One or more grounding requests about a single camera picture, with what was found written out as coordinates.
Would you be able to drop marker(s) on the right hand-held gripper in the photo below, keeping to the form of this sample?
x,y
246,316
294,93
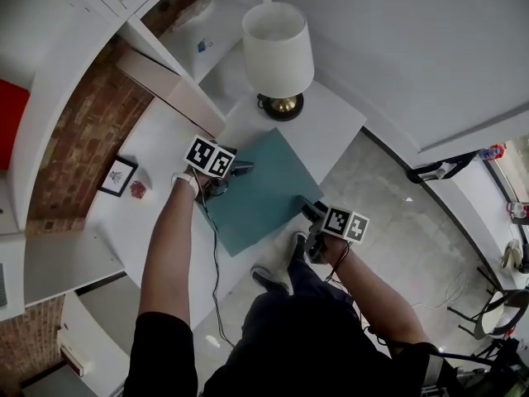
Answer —
x,y
347,223

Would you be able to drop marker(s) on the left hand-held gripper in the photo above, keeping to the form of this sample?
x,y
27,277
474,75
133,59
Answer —
x,y
206,155

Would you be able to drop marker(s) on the teal box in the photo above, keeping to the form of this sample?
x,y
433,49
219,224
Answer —
x,y
264,197

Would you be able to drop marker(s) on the beige box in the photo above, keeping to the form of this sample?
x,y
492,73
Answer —
x,y
182,97

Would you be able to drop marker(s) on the person's right forearm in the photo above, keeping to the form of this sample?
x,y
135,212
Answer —
x,y
380,304

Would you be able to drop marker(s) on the person's left forearm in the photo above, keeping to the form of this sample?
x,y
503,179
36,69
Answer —
x,y
169,254

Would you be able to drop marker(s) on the person's right shoe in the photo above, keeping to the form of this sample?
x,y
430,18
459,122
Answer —
x,y
301,246

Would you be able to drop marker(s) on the person's shoe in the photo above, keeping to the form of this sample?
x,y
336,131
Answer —
x,y
268,281
301,246

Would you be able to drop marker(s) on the white desk with drawers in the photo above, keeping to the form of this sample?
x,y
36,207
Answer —
x,y
165,139

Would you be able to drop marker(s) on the person's left shoe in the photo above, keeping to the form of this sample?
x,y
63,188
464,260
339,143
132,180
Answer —
x,y
268,281

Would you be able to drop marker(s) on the small red ornament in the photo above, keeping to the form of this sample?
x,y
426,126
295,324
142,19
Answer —
x,y
137,189

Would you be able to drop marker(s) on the black framed picture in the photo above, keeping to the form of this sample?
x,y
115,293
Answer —
x,y
117,177

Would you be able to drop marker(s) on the white table lamp brass base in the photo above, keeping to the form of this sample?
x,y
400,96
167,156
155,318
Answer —
x,y
277,48

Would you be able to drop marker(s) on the small blue clip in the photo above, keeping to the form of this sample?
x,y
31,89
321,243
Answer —
x,y
202,47

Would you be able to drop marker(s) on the person's black clothing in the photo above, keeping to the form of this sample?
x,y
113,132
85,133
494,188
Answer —
x,y
297,345

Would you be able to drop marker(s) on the red label plastic bottles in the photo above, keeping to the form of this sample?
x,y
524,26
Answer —
x,y
492,152

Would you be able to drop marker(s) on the white bottles with red caps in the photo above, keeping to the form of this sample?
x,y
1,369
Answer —
x,y
518,212

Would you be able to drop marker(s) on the white side cabinet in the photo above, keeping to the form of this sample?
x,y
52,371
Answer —
x,y
99,345

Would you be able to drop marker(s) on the white shelf cabinet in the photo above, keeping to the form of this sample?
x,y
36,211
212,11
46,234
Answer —
x,y
49,35

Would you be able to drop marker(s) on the red panel sign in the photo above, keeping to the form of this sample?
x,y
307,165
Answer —
x,y
12,122

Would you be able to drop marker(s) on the black frame chair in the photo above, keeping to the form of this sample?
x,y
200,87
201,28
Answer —
x,y
492,317

